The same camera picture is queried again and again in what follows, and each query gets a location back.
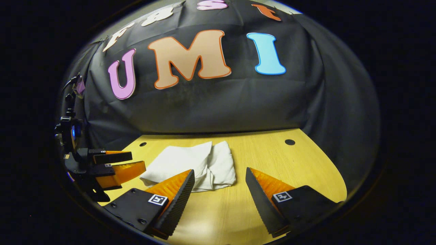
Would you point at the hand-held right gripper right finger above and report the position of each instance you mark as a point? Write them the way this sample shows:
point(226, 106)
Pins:
point(262, 204)

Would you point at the white jeans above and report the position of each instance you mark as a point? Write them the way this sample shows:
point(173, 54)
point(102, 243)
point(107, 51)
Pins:
point(184, 163)

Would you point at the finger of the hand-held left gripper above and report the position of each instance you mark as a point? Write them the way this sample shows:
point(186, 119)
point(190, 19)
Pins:
point(126, 172)
point(114, 157)

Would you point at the black backdrop cloth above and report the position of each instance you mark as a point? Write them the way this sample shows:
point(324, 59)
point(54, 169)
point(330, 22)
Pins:
point(221, 105)

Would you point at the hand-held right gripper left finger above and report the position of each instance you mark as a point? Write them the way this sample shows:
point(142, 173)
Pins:
point(177, 200)

